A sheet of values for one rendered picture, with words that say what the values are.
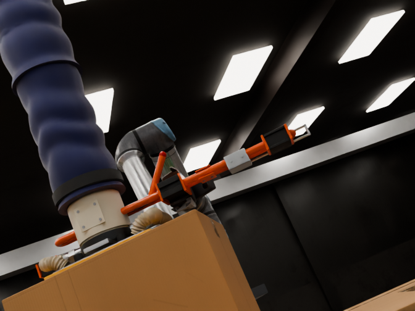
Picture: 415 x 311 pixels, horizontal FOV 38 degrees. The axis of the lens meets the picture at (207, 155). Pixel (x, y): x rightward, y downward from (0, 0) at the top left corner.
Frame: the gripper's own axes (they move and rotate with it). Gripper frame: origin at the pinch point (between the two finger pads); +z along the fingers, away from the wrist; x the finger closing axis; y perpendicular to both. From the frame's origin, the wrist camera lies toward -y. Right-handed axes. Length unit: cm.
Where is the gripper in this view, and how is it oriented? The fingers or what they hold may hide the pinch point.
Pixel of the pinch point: (181, 186)
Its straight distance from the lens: 183.1
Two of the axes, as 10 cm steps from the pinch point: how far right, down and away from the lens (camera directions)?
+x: -3.9, -8.7, 2.9
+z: -1.9, -2.3, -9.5
